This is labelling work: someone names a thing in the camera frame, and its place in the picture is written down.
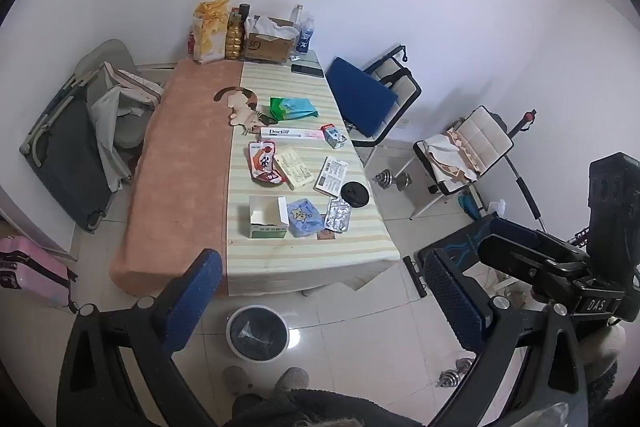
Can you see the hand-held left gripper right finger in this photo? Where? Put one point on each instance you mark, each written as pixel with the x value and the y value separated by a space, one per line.
pixel 452 302

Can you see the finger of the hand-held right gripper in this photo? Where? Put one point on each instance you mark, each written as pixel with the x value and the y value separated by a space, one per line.
pixel 525 259
pixel 515 229

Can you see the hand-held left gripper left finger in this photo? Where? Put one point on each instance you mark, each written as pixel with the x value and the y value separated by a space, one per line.
pixel 195 297

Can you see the white round bin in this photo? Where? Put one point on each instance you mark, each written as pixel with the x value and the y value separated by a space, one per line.
pixel 257 334

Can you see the white green box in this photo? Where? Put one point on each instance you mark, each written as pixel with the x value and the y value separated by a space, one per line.
pixel 267 222

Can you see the blue tissue packet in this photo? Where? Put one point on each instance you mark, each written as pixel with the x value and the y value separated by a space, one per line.
pixel 304 217

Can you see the silver blister pack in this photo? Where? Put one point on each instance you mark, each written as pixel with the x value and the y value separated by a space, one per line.
pixel 337 215

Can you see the black round lid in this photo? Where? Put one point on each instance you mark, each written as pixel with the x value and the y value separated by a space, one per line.
pixel 355 195

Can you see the red snack packet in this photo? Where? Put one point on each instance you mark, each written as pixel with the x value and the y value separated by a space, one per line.
pixel 262 164

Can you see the white printed leaflet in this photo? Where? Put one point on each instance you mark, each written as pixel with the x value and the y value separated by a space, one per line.
pixel 331 177

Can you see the person's right forearm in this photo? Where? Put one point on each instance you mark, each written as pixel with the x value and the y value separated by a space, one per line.
pixel 602 354

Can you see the white plastic bag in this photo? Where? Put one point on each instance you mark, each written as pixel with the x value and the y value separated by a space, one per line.
pixel 496 206

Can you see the black exercise bar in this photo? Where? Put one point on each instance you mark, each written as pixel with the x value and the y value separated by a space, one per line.
pixel 522 187

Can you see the blue slippers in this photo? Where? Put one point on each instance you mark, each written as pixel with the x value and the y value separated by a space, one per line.
pixel 470 207

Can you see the black bench with blue stripes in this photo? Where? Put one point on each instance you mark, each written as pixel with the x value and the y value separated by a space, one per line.
pixel 465 242

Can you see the metal dumbbell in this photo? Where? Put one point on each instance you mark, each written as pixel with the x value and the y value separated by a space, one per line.
pixel 395 180
pixel 455 374

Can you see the grey slipper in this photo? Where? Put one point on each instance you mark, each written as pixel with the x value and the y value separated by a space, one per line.
pixel 292 379
pixel 236 379

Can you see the white padded chair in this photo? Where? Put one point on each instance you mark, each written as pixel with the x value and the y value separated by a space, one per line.
pixel 485 137

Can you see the beige cloth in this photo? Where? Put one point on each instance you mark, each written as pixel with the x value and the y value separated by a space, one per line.
pixel 447 157

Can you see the table with striped cloth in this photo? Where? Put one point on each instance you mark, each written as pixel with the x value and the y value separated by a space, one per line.
pixel 300 257

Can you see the orange table cloth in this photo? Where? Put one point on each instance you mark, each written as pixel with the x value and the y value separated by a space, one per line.
pixel 180 157

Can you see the brown square cloth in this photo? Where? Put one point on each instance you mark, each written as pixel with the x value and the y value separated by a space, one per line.
pixel 325 235

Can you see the person's legs in dark pants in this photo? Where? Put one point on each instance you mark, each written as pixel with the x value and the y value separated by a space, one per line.
pixel 310 412

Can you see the pink suitcase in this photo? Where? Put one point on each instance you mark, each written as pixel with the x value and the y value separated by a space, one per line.
pixel 30 272

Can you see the black and white chair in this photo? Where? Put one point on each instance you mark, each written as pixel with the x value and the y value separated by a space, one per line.
pixel 402 84

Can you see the folded camp bed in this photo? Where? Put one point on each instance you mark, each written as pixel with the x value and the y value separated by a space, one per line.
pixel 70 157

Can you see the long white box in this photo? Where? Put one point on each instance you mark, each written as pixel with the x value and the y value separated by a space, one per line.
pixel 292 133

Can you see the pile of clothes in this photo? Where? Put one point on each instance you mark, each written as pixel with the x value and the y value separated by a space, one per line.
pixel 110 117

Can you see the small milk carton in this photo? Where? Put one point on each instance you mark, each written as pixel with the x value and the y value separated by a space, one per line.
pixel 333 137

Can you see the green plastic bag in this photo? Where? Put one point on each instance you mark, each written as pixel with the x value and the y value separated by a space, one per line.
pixel 292 108

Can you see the black phone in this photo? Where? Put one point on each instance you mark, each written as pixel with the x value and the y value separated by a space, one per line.
pixel 307 70

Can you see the cardboard box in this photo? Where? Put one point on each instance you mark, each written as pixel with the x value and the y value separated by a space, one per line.
pixel 267 47

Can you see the golden oil bottle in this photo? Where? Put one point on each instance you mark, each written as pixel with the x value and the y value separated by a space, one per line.
pixel 234 39

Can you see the yellow snack bag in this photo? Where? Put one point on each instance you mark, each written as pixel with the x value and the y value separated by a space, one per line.
pixel 211 32

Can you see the white tissue paper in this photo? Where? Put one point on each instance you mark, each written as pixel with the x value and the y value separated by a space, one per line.
pixel 265 26

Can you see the blue label water bottle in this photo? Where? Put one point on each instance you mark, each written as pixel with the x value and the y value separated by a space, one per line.
pixel 305 37

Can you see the clear glass bottle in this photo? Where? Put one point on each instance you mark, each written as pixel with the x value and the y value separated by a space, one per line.
pixel 298 14

